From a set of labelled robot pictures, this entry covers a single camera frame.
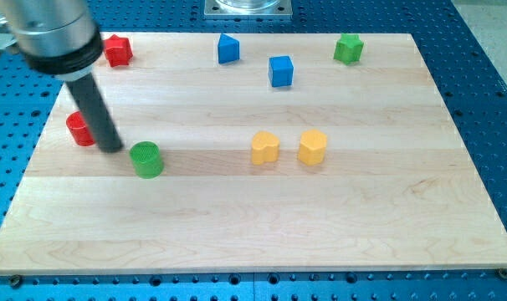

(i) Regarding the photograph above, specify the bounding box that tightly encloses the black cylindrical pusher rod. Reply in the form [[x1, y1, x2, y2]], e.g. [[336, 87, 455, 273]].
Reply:
[[65, 73, 123, 153]]

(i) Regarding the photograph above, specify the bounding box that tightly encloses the green cylinder block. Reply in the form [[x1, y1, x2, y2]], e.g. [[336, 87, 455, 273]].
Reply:
[[129, 141, 164, 179]]

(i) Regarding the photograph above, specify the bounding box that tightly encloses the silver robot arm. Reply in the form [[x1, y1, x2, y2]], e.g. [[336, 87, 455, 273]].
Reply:
[[0, 0, 123, 153]]

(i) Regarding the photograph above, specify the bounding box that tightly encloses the red cylinder block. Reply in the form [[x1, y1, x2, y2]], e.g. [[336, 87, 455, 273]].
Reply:
[[65, 111, 95, 146]]

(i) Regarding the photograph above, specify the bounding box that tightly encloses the red star block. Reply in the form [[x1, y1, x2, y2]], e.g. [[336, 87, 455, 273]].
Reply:
[[104, 34, 133, 68]]

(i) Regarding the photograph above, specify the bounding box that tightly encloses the blue triangle block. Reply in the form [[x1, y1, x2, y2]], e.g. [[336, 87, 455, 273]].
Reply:
[[217, 33, 240, 64]]

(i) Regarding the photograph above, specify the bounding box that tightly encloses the yellow heart block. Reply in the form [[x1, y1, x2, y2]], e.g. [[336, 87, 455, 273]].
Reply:
[[251, 131, 280, 165]]

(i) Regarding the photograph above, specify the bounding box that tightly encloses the blue cube block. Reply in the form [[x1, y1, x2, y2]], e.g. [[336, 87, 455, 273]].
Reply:
[[268, 56, 294, 88]]

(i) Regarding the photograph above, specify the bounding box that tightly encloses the light wooden board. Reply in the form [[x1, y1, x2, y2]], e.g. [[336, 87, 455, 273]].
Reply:
[[0, 33, 507, 275]]

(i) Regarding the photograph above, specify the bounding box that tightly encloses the yellow hexagon block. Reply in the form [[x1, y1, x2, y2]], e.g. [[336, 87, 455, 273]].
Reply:
[[297, 130, 327, 166]]

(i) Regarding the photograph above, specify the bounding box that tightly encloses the green star block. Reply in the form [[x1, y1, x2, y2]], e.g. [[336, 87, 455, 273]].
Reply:
[[333, 33, 364, 65]]

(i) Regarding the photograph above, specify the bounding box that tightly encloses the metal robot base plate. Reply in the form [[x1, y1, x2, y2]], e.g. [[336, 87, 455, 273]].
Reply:
[[203, 0, 293, 20]]

